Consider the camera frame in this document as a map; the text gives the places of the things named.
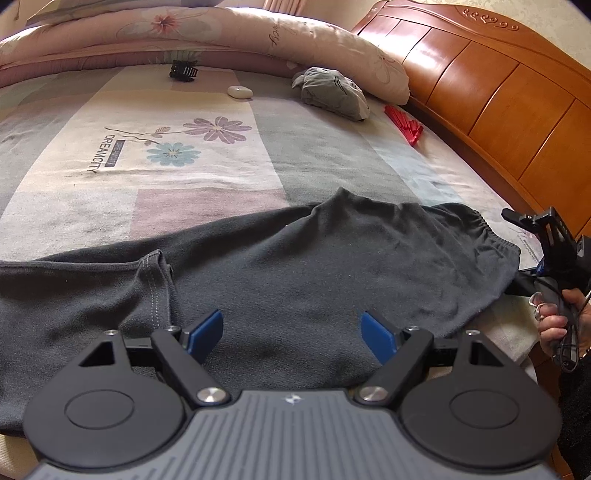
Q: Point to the person's right hand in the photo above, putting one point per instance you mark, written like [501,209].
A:
[558,325]

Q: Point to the long floral pillow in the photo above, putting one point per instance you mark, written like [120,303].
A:
[277,41]

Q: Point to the red folding fan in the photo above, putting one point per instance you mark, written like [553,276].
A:
[406,127]

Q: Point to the dark grey pants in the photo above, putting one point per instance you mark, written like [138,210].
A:
[286,277]

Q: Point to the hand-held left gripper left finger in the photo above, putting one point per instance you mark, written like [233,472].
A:
[205,333]

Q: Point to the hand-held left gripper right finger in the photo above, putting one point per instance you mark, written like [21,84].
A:
[376,336]

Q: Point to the wooden bed headboard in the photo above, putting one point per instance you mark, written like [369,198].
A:
[498,92]

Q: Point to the pink checked curtain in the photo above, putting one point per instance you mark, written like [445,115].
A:
[284,7]

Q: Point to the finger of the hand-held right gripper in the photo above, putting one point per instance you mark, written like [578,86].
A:
[521,218]
[524,284]

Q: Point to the grey cat-face cushion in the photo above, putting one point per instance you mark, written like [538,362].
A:
[332,92]

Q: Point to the person's fuzzy garment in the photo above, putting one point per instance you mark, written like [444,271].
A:
[577,424]

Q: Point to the black hair claw clip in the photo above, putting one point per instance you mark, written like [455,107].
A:
[184,71]

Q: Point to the white earbud case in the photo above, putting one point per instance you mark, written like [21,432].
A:
[240,92]

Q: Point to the white finger bandage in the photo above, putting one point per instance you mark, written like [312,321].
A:
[536,304]

